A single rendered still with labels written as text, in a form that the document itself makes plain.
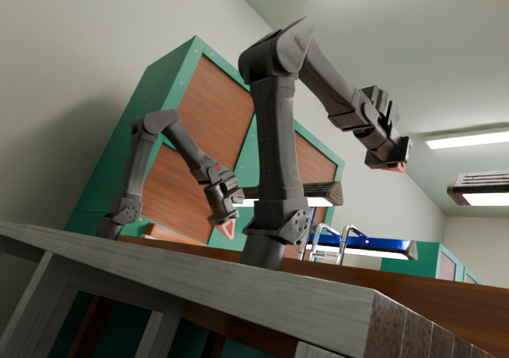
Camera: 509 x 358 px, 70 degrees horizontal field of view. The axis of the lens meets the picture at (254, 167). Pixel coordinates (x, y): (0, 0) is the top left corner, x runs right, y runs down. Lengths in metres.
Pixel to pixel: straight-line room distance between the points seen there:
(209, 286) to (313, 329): 0.11
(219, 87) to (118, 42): 0.88
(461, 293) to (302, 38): 0.45
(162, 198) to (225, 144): 0.45
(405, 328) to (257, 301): 0.10
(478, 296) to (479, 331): 0.04
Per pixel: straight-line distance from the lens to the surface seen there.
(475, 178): 1.03
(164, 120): 1.13
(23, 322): 0.73
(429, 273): 3.93
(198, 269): 0.35
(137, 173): 1.10
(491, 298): 0.60
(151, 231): 1.60
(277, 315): 0.27
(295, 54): 0.62
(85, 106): 2.40
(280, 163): 0.57
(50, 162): 2.30
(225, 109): 1.95
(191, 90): 1.85
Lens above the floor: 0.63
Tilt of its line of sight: 21 degrees up
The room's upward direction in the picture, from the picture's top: 18 degrees clockwise
